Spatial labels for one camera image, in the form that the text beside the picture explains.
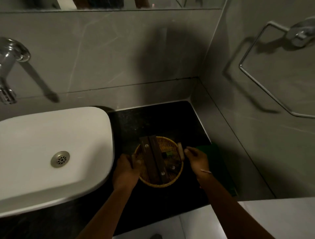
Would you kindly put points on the person's left hand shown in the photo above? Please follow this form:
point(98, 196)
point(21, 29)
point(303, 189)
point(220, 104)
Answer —
point(125, 173)

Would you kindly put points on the person's right hand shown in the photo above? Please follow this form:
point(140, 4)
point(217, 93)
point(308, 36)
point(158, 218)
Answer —
point(199, 160)

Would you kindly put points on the green cleaning cloth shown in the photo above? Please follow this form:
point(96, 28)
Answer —
point(219, 160)

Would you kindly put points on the round woven wicker basket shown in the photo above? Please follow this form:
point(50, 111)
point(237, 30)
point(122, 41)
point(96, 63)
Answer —
point(169, 145)

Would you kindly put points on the person's right forearm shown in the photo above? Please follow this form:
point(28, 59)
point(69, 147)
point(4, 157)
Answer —
point(228, 209)

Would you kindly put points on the person's left forearm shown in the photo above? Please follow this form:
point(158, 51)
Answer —
point(108, 214)

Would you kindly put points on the round metal sink drain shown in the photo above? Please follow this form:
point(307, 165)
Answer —
point(60, 159)

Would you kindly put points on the white ceramic sink basin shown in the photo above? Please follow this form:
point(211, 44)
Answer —
point(37, 135)

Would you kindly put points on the small green packet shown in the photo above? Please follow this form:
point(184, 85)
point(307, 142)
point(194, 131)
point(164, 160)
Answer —
point(169, 154)

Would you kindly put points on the grey white sneaker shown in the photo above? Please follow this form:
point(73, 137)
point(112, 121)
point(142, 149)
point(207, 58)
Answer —
point(156, 236)

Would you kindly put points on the chrome wall faucet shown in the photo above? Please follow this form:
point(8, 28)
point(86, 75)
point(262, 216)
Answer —
point(8, 56)

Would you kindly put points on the wall mirror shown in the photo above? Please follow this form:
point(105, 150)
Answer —
point(37, 5)

